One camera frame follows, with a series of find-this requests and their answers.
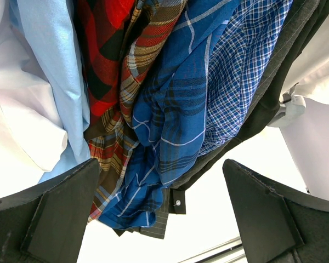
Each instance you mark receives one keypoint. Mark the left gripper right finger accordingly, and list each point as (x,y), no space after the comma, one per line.
(276,223)

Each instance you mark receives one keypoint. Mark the red black plaid shirt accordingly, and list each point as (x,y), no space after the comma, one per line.
(102,27)

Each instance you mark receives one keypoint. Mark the white dress shirt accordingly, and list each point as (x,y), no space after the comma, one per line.
(32,137)

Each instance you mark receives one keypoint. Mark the aluminium mounting rail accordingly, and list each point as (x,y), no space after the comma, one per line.
(230,251)

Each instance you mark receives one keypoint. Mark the tan red plaid shirt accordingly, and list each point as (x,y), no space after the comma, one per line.
(151,27)

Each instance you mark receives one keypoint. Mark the white t-shirt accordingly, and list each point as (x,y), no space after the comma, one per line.
(309,73)

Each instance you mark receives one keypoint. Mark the dark grey pinstripe shirt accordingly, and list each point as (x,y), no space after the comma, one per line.
(207,93)

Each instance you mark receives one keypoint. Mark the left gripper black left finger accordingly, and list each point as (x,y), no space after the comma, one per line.
(46,222)

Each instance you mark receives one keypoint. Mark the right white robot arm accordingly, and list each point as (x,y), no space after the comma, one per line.
(291,107)

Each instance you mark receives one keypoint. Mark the blue striped shirt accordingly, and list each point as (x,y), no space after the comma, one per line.
(169,115)

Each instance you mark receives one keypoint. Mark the light blue shirt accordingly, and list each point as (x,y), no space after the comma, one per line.
(49,30)

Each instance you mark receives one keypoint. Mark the blue checked shirt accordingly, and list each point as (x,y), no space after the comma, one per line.
(236,66)

